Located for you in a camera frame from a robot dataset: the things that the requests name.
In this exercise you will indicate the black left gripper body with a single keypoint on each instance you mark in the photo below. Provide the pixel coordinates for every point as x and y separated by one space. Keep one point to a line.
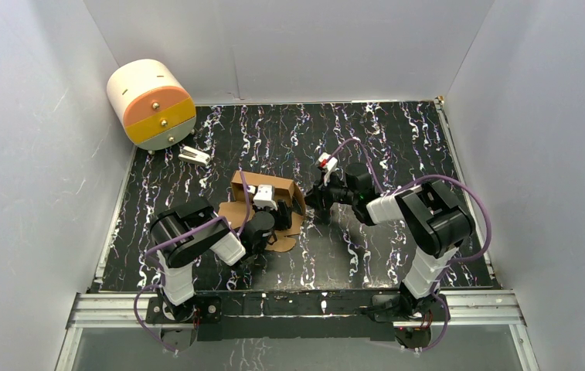
282 214

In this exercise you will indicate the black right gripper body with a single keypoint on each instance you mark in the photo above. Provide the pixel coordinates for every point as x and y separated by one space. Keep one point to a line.
334 192

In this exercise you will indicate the brown cardboard box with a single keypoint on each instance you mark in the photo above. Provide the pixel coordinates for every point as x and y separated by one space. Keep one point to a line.
282 198

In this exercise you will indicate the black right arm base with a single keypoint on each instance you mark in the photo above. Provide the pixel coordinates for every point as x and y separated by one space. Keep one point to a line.
405 315

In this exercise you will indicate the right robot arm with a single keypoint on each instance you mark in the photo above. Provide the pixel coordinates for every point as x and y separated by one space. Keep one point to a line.
434 215

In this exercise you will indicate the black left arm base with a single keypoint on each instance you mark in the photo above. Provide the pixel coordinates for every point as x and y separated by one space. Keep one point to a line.
179 315

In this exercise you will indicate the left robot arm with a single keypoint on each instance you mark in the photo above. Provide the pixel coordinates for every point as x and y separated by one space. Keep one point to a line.
185 232

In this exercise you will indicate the white stapler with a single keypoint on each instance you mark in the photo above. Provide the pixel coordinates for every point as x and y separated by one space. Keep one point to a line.
194 156

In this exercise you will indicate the round pastel drawer cabinet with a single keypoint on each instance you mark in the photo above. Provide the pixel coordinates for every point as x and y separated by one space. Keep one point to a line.
154 109

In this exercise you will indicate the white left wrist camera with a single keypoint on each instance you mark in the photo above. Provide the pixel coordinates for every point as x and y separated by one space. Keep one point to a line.
262 197

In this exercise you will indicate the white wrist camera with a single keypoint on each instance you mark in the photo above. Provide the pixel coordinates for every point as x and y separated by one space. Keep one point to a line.
262 197
327 164

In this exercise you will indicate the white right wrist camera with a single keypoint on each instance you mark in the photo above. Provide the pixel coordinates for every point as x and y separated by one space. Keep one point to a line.
327 164

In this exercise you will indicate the aluminium front rail frame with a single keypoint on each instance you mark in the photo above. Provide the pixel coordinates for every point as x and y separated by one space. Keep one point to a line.
222 315

